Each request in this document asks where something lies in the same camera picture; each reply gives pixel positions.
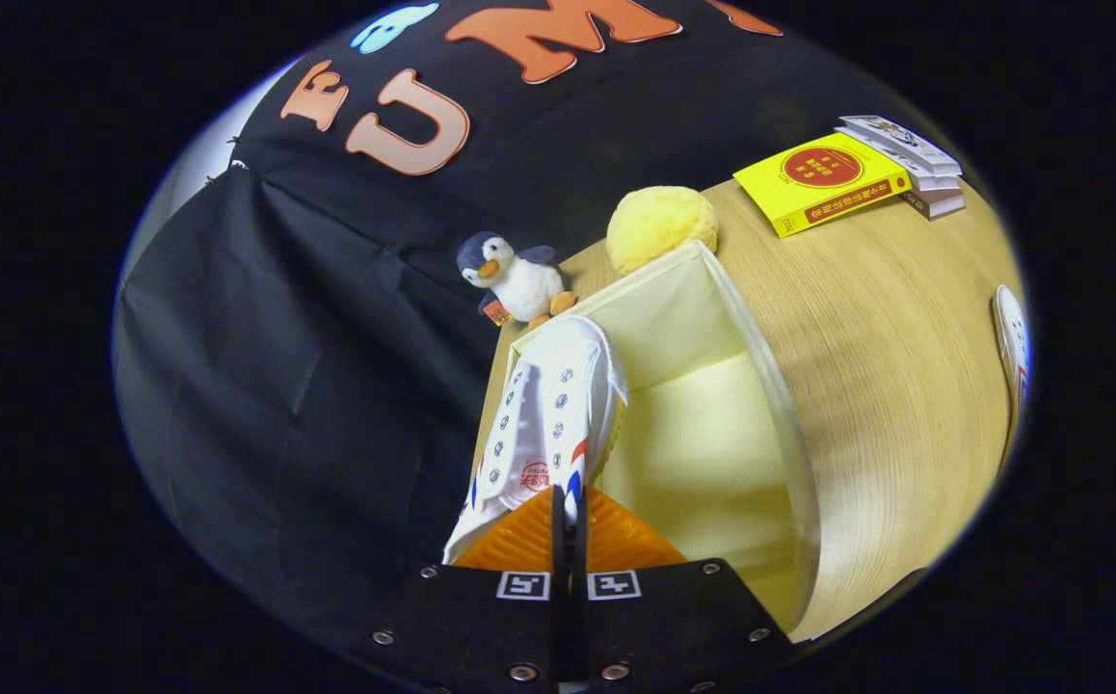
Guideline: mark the penguin plush toy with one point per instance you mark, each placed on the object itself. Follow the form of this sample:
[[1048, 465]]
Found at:
[[519, 280]]

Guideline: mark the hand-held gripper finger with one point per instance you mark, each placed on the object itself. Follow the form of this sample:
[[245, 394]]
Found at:
[[578, 549], [556, 549]]

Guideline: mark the white canvas shoe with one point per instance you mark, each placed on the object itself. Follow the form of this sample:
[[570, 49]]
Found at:
[[1011, 347], [558, 386]]

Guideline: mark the yellow plush ball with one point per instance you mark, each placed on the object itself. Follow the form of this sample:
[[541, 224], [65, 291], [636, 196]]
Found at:
[[659, 226]]

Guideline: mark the yellow book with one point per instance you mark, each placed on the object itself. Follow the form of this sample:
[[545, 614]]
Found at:
[[818, 183]]

